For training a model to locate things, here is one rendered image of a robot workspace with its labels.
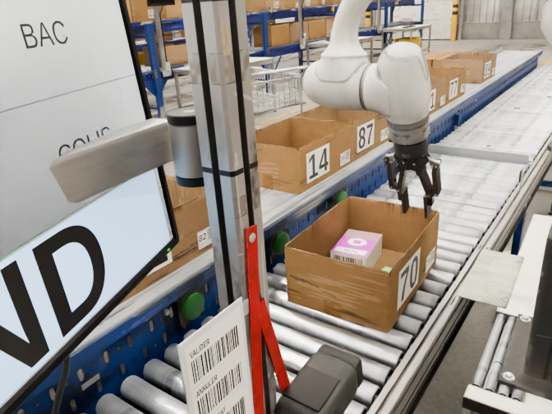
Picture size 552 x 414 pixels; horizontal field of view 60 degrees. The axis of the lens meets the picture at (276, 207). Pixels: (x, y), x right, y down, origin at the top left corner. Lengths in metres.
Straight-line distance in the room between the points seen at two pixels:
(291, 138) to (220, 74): 1.71
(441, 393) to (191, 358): 1.82
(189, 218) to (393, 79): 0.61
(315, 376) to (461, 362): 1.79
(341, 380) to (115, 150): 0.37
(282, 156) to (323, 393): 1.18
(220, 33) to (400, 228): 1.20
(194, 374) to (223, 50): 0.28
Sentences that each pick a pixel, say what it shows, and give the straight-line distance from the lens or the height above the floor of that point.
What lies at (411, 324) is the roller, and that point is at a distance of 1.28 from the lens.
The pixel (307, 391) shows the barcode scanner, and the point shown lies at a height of 1.09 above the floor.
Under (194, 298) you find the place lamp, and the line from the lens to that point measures 1.25.
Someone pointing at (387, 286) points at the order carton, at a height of 0.88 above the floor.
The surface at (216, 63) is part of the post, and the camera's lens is 0.41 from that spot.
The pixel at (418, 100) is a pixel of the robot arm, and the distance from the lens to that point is 1.04.
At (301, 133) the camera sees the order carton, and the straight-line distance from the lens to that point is 2.09.
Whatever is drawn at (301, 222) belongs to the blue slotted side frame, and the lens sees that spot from 1.67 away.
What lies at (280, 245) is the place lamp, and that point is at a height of 0.81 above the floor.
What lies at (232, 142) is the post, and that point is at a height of 1.40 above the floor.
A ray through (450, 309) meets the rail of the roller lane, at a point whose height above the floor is 0.74.
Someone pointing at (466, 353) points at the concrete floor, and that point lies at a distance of 2.42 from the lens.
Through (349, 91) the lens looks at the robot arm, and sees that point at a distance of 1.08.
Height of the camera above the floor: 1.50
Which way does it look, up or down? 23 degrees down
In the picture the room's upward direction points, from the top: 4 degrees counter-clockwise
